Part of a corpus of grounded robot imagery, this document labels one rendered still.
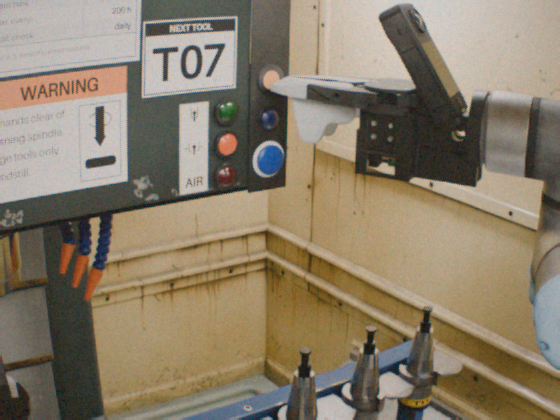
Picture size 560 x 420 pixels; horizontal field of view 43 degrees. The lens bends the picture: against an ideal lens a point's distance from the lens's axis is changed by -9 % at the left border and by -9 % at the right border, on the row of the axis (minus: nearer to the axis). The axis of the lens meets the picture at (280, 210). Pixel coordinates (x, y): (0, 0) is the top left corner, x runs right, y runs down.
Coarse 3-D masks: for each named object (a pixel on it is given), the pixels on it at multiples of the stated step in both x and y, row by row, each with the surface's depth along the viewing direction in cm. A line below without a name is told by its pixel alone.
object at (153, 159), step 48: (144, 0) 64; (192, 0) 66; (240, 0) 69; (240, 48) 71; (192, 96) 69; (240, 96) 72; (144, 144) 68; (240, 144) 74; (96, 192) 66; (144, 192) 69
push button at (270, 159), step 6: (264, 150) 75; (270, 150) 75; (276, 150) 75; (258, 156) 75; (264, 156) 75; (270, 156) 75; (276, 156) 76; (282, 156) 76; (258, 162) 75; (264, 162) 75; (270, 162) 75; (276, 162) 76; (282, 162) 76; (258, 168) 75; (264, 168) 75; (270, 168) 76; (276, 168) 76; (270, 174) 76
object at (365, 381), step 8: (360, 352) 102; (376, 352) 102; (360, 360) 102; (368, 360) 101; (376, 360) 102; (360, 368) 102; (368, 368) 101; (376, 368) 102; (352, 376) 103; (360, 376) 102; (368, 376) 102; (376, 376) 102; (352, 384) 103; (360, 384) 102; (368, 384) 102; (376, 384) 102; (352, 392) 103; (360, 392) 102; (368, 392) 102; (376, 392) 103
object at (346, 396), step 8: (344, 392) 104; (384, 392) 104; (344, 400) 103; (352, 400) 102; (360, 400) 102; (368, 400) 102; (376, 400) 103; (384, 400) 104; (360, 408) 102; (368, 408) 103; (376, 408) 103
